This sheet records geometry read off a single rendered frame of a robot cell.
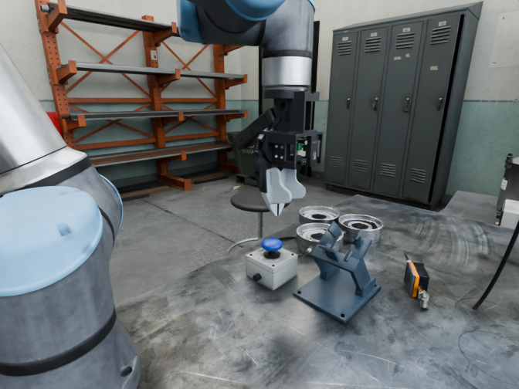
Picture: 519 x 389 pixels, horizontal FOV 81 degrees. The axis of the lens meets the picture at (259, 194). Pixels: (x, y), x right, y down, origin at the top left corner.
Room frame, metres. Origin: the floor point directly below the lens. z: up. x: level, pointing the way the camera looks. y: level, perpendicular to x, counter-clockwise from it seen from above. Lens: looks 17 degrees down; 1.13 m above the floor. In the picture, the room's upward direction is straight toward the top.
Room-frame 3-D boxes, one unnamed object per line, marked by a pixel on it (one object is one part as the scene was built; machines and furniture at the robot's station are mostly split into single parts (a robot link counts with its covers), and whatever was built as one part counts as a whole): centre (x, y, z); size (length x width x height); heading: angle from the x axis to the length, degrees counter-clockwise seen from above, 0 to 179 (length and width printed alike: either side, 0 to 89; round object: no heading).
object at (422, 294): (0.49, -0.29, 0.82); 0.17 x 0.02 x 0.04; 166
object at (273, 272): (0.51, -0.02, 0.82); 0.08 x 0.07 x 0.05; 136
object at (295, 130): (0.49, -0.05, 1.08); 0.09 x 0.08 x 0.12; 45
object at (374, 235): (0.69, -0.25, 0.82); 0.10 x 0.10 x 0.04
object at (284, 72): (0.50, -0.04, 1.16); 0.08 x 0.08 x 0.05
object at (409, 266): (0.47, -0.27, 0.82); 0.05 x 0.02 x 0.04; 166
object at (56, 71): (4.01, 1.17, 1.05); 2.38 x 0.70 x 2.10; 136
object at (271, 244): (0.51, -0.02, 0.85); 0.04 x 0.04 x 0.05
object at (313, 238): (0.63, -0.14, 0.82); 0.10 x 0.10 x 0.04
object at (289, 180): (0.51, -0.05, 0.97); 0.06 x 0.03 x 0.09; 45
